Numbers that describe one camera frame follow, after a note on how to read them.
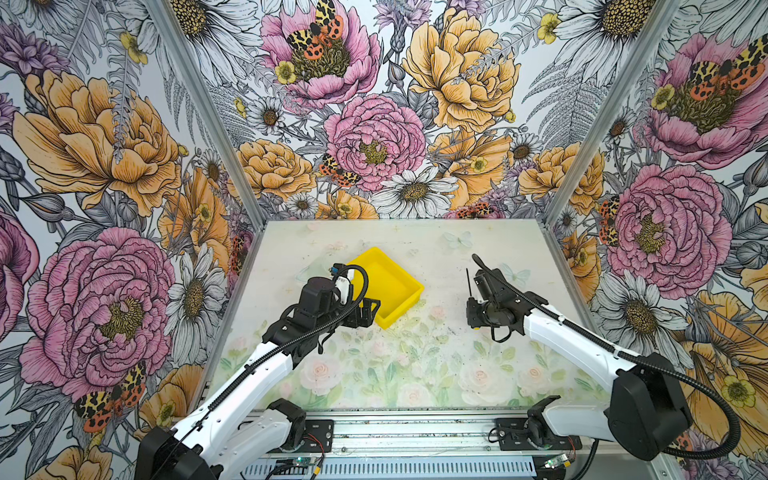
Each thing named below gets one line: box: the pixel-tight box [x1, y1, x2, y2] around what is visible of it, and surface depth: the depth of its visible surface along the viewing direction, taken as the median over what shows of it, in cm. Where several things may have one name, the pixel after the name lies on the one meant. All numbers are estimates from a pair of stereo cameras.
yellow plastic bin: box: [347, 247, 424, 329], surface depth 104 cm
